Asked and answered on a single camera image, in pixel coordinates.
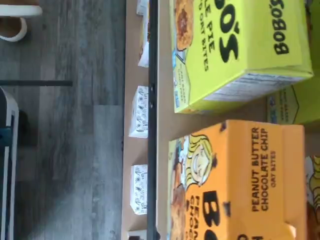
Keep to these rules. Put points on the white curved furniture base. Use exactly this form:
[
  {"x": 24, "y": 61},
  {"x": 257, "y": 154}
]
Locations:
[{"x": 15, "y": 11}]

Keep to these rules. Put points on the white framed dark panel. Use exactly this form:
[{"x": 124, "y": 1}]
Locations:
[{"x": 11, "y": 150}]

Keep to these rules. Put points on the white snack package top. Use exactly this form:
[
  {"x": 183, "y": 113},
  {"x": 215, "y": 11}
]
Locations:
[{"x": 144, "y": 56}]

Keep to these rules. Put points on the orange Bobo's peanut butter box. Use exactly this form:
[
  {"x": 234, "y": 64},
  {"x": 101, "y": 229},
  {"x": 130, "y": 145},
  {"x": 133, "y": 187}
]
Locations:
[
  {"x": 250, "y": 175},
  {"x": 312, "y": 187}
]

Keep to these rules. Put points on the white patterned pantry box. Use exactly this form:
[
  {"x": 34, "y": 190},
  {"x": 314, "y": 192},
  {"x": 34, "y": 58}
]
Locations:
[
  {"x": 138, "y": 190},
  {"x": 138, "y": 112}
]

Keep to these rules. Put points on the black metal shelf beam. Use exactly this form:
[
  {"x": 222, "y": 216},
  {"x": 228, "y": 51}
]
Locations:
[{"x": 153, "y": 125}]

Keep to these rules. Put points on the green Bobo's apple pie box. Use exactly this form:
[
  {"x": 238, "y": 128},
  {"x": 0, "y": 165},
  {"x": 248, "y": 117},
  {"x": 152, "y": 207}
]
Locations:
[
  {"x": 310, "y": 105},
  {"x": 250, "y": 37}
]

